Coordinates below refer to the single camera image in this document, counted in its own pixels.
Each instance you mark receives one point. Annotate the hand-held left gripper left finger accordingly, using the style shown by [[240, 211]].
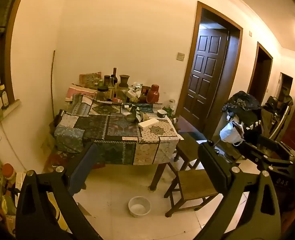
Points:
[[83, 168]]

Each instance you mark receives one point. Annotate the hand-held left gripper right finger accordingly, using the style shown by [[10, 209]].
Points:
[[212, 166]]

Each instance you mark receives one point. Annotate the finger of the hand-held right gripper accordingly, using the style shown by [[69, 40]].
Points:
[[265, 156]]

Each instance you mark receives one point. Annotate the white plastic basin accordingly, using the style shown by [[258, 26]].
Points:
[[139, 207]]

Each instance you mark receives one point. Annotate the large wooden stool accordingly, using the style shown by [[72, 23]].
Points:
[[195, 183]]

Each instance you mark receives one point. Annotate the small wooden stool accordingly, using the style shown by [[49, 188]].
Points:
[[188, 146]]

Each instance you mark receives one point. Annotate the white paper bag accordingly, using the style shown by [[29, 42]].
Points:
[[231, 133]]

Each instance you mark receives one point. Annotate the black cart with clothes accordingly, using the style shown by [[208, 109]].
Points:
[[247, 120]]

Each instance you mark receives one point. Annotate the wooden table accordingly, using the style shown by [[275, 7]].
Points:
[[160, 172]]

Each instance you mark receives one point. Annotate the small metal-lidded jar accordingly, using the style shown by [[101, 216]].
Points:
[[175, 120]]

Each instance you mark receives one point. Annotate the small dark bowl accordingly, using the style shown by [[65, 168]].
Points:
[[131, 118]]

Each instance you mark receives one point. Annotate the green plastic bag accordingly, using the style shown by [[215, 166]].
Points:
[[168, 111]]

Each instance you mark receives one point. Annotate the clear glass jar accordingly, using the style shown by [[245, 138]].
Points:
[[172, 106]]

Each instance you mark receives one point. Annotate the black cup with white rim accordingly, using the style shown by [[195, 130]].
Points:
[[161, 113]]

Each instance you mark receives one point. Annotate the jar with orange lid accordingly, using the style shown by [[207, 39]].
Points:
[[8, 171]]

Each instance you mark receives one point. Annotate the flat white box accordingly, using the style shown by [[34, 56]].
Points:
[[148, 123]]

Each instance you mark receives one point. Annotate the glass jar with dark lid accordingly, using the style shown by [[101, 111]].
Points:
[[102, 93]]

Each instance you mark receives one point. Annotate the dark wooden panel door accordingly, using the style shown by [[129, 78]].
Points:
[[205, 80]]

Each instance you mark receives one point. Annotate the dark flared vase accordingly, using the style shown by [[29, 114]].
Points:
[[124, 81]]

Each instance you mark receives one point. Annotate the dark wine bottle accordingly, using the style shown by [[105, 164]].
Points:
[[114, 76]]

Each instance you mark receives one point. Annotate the narrow brown door frame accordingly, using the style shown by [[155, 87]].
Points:
[[269, 65]]

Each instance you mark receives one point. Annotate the brown wooden door frame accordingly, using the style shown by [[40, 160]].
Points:
[[235, 67]]

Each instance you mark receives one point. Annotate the wall light switch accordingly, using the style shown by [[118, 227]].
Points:
[[180, 56]]

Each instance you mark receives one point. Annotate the brown window frame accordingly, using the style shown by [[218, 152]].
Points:
[[8, 55]]

